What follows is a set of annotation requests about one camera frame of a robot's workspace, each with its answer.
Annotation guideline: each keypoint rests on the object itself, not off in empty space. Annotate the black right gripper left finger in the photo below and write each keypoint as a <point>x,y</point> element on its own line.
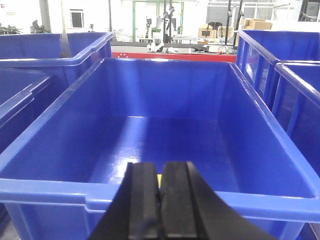
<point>134,211</point>

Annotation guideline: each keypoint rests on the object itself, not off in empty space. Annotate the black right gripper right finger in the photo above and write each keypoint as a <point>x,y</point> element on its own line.
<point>191,209</point>

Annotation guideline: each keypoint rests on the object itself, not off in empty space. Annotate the yellow foam block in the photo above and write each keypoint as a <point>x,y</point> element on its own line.
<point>159,180</point>

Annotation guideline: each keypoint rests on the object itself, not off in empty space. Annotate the blue bin centre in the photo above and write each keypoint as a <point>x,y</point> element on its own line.
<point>61,174</point>

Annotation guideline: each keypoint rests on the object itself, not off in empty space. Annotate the blue bin near right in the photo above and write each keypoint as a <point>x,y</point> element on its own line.
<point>296,107</point>

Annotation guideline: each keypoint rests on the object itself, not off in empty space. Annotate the blue bin far left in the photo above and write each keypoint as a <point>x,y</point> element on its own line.
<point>42,52</point>

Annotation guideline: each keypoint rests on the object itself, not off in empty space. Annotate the blue bin far right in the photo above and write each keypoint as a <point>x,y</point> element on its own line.
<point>260,50</point>

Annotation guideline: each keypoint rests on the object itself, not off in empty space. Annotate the cardboard boxes stack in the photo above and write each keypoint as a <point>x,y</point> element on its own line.
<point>214,30</point>

